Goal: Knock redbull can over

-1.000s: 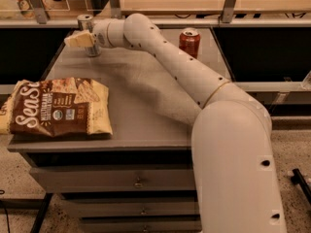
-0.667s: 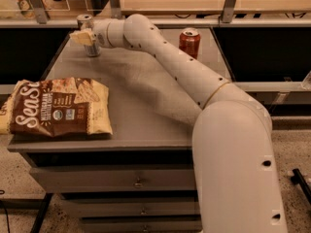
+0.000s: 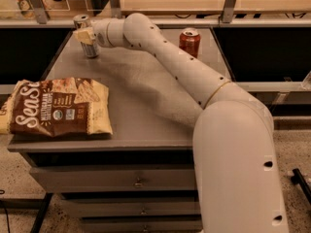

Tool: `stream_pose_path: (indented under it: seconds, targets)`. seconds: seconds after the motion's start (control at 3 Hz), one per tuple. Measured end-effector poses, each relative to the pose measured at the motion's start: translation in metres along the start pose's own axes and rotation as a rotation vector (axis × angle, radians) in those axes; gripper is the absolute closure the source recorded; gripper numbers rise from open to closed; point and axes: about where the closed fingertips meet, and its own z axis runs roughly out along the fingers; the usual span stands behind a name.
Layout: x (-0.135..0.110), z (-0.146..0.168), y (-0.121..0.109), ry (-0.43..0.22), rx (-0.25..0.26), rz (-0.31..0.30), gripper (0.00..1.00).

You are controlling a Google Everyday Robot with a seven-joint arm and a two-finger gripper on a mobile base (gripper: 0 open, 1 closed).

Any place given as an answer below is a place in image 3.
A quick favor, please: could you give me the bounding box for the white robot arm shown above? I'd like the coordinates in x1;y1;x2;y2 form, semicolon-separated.
74;14;290;233

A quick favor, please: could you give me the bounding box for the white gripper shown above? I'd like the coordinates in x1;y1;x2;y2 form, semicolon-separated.
73;18;127;48

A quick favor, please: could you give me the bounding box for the black bar on floor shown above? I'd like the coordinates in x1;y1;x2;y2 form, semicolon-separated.
291;168;311;205

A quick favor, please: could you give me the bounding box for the grey metal bracket left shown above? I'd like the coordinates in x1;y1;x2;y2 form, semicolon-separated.
30;0;49;24

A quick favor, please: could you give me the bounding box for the grey drawer cabinet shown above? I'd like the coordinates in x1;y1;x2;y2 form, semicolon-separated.
7;28;232;233

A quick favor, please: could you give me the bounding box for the black floor rail left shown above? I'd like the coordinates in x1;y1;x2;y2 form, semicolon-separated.
30;193;52;233

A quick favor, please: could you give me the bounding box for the grey metal bracket right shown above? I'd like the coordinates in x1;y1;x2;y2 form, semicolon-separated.
221;0;236;23

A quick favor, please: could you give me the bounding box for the orange soda can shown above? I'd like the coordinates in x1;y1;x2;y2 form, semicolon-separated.
179;28;201;57

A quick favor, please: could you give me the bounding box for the brown multigrain chips bag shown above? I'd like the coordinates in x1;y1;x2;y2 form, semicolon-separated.
0;78;113;137

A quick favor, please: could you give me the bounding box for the silver redbull can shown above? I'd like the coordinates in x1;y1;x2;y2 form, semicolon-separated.
73;15;99;58

